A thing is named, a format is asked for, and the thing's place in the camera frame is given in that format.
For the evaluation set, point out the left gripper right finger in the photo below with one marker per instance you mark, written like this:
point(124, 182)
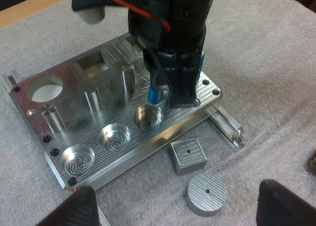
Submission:
point(284, 206)

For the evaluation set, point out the metal plate on aluminium rails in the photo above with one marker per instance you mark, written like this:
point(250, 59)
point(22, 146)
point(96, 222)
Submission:
point(103, 104)

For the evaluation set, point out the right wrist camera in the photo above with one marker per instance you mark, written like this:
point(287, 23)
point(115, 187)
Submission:
point(92, 14)

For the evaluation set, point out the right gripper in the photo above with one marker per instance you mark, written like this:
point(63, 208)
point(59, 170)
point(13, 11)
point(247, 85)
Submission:
point(182, 18)

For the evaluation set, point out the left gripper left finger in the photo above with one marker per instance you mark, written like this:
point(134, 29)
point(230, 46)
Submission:
point(81, 211)

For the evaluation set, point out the grey metal block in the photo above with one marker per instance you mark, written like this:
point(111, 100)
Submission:
point(188, 155)

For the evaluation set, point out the grey ribbed disc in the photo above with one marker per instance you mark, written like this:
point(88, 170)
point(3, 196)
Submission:
point(207, 194)

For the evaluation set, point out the bright blue cylinder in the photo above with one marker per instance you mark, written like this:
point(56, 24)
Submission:
point(155, 97)

